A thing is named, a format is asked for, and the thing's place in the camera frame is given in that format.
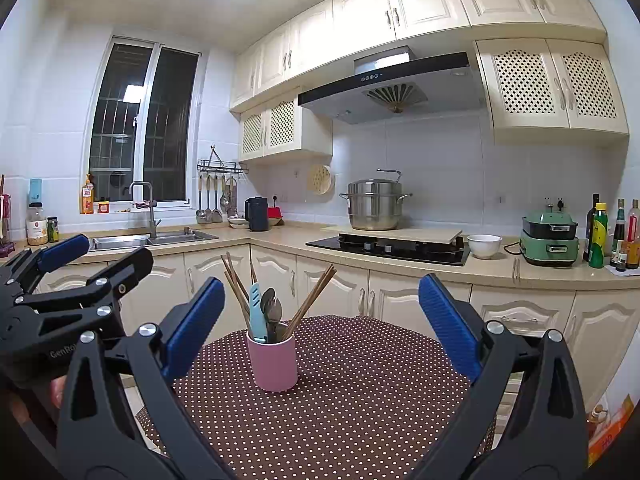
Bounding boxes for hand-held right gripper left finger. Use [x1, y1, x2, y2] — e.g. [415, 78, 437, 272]
[55, 276, 226, 480]

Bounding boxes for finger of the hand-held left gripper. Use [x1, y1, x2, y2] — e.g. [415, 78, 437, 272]
[0, 234, 91, 301]
[0, 246, 154, 346]

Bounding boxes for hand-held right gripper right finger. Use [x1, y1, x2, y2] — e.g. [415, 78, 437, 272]
[415, 274, 587, 480]

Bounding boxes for pink utensil cup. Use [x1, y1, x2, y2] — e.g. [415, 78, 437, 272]
[246, 322, 299, 393]

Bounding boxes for bunch of wooden chopsticks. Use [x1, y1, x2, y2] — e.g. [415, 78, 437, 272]
[220, 251, 338, 343]

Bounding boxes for jars by window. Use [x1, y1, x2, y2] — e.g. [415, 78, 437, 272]
[26, 202, 48, 247]

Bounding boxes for steel sink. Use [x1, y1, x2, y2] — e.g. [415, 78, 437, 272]
[89, 229, 219, 252]

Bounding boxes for steel faucet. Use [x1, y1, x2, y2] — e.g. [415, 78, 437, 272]
[129, 181, 162, 240]

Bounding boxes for orange bottle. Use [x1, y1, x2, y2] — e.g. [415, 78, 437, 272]
[80, 174, 95, 215]

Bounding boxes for purple object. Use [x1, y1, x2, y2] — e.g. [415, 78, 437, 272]
[0, 175, 16, 256]

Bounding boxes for cream lower kitchen cabinets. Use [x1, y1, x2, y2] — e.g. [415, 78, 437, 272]
[30, 242, 640, 411]

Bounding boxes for cream kitchen cabinets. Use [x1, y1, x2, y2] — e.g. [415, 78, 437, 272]
[229, 0, 608, 113]
[30, 242, 640, 411]

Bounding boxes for black gas stove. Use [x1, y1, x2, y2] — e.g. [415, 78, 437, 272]
[305, 234, 472, 267]

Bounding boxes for white bowl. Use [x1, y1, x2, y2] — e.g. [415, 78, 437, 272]
[467, 234, 502, 260]

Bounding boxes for black kettle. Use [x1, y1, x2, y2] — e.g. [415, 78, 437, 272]
[244, 196, 271, 232]

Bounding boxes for green electric cooker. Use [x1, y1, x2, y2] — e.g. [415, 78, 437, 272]
[519, 199, 581, 267]

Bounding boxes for steel steamer pot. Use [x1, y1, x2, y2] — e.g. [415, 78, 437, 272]
[340, 169, 413, 232]

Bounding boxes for dark kitchen window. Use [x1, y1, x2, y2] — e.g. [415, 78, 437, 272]
[87, 35, 201, 206]

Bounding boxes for green bottle yellow cap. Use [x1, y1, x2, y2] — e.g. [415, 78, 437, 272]
[588, 203, 609, 269]

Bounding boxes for dark olive oil bottle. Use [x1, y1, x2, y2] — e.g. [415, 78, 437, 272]
[582, 193, 601, 263]

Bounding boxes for round bamboo trivet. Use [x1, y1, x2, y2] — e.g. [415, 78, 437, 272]
[306, 164, 335, 196]

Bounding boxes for orange printed carton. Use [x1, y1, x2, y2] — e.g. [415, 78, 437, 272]
[585, 392, 638, 468]

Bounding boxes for dark soy sauce bottle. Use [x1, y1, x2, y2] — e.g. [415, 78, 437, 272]
[610, 198, 628, 267]

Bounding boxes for small lattice door cabinet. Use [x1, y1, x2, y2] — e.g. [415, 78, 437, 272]
[239, 95, 333, 163]

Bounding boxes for red labelled bottle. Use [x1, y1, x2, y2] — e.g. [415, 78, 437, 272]
[625, 199, 640, 270]

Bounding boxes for range hood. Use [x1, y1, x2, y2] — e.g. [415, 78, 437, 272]
[298, 46, 488, 126]

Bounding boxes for large lattice door cabinet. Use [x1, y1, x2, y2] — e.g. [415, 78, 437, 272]
[474, 38, 630, 147]

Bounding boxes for cream upper kitchen cabinets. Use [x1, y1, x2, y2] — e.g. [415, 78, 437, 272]
[229, 0, 608, 113]

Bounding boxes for wall utensil rack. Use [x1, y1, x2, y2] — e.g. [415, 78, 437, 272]
[196, 145, 249, 175]

